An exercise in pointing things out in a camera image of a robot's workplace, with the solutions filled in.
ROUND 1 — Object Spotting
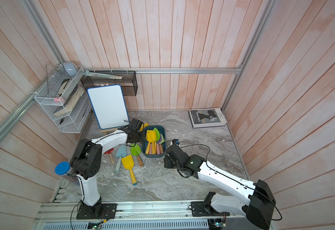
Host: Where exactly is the yellow plastic scoop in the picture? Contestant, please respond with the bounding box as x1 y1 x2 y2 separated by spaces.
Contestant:
151 142 156 155
121 155 137 186
145 130 156 155

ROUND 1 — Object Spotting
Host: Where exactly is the black wire basket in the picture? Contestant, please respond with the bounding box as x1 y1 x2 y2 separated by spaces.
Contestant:
81 71 138 96

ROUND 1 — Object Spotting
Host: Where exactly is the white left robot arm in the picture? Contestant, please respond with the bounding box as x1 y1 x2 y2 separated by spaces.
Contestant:
70 118 144 215

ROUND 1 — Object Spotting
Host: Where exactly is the white wire mesh shelf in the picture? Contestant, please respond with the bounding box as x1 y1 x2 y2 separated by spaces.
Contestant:
34 64 91 134

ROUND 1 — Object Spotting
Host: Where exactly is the black and white book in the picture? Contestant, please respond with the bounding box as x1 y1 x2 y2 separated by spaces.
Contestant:
188 108 227 128

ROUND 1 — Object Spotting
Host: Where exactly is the green trowel with yellow handle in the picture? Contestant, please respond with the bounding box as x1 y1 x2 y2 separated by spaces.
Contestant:
153 127 160 144

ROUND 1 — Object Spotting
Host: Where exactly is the grey blue trowel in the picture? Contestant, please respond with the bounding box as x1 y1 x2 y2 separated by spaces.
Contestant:
115 145 127 173

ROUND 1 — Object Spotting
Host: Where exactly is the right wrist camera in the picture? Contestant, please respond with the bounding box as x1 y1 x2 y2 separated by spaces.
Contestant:
171 139 180 146

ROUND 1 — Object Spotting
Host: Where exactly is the wooden easel stand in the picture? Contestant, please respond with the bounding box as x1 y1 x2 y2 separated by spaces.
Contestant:
100 128 118 136

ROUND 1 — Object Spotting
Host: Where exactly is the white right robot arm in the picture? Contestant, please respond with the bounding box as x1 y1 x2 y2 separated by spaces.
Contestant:
164 140 276 230

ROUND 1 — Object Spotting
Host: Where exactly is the yellow shovel with wooden handle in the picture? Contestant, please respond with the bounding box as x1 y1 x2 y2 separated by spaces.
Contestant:
140 123 149 131

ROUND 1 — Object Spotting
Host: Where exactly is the blue framed whiteboard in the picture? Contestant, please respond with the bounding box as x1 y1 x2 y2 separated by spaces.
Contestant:
87 84 129 129

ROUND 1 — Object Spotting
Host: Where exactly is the red shovel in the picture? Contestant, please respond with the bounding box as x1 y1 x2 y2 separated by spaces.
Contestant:
104 148 115 164

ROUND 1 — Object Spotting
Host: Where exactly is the green trowel with wooden handle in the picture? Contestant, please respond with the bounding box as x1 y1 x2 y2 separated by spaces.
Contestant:
130 143 144 167

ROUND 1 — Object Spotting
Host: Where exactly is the purple shovel with pink handle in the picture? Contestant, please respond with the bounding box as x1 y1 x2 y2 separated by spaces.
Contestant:
156 142 161 155

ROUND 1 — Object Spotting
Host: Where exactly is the blue lid pen jar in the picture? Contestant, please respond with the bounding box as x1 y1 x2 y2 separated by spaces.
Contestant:
55 162 78 182

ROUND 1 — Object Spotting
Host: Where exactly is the light green shovel wooden handle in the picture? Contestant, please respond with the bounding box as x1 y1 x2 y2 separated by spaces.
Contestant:
158 134 164 154

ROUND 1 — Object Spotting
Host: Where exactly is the teal plastic storage box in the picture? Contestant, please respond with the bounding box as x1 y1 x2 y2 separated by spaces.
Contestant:
141 125 166 158

